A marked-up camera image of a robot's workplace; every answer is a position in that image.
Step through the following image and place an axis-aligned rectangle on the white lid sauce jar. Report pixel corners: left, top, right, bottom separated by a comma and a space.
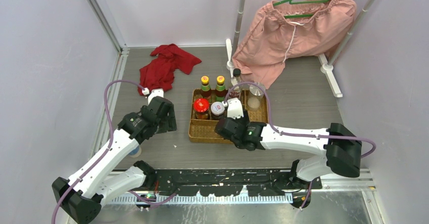
210, 102, 225, 120

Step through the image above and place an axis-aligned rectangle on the red cap bottle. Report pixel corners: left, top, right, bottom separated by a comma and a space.
193, 98, 210, 120

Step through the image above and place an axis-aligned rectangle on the woven bamboo divided tray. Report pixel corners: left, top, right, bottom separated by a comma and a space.
189, 89, 269, 145

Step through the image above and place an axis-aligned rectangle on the clear jar silver lid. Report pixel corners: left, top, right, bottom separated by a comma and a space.
247, 82, 265, 111

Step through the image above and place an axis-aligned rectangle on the tall soy sauce bottle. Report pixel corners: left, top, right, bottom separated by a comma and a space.
228, 68, 242, 99

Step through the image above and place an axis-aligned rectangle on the blue label seasoning jar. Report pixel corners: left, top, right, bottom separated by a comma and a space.
128, 146, 142, 158

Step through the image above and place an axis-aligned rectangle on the yellow cap chili sauce bottle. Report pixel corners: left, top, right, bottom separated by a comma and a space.
200, 75, 212, 104

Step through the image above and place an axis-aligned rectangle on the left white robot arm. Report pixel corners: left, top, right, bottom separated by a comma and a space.
52, 96, 177, 223

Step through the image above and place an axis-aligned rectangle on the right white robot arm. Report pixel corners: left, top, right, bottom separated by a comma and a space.
215, 117, 362, 188

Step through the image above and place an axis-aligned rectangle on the red cloth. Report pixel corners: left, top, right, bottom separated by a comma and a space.
140, 43, 201, 92

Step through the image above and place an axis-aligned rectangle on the pink shorts garment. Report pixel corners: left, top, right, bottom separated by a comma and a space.
232, 0, 357, 88

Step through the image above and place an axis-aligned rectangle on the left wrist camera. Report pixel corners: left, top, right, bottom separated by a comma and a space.
141, 87, 164, 104

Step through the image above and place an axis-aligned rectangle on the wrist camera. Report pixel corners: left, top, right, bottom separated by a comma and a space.
141, 87, 164, 104
222, 98, 244, 119

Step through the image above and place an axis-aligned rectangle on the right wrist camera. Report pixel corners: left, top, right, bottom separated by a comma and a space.
222, 98, 244, 119

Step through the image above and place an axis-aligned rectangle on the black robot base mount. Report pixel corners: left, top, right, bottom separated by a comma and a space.
133, 161, 322, 207

